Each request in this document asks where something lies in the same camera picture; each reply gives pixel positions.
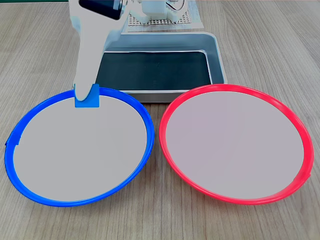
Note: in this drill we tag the small blue cube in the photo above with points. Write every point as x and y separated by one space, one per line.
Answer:
93 98

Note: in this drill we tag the black tray mat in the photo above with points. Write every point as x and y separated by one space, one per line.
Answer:
155 71

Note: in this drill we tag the steel tray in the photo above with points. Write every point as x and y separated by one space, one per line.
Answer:
215 60

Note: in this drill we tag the white plate with blue rim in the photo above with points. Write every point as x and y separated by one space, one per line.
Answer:
80 150

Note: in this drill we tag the pale perforated base plate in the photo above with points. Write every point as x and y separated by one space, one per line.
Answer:
192 22

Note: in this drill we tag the white plate with red rim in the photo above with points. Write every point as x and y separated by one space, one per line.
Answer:
235 145

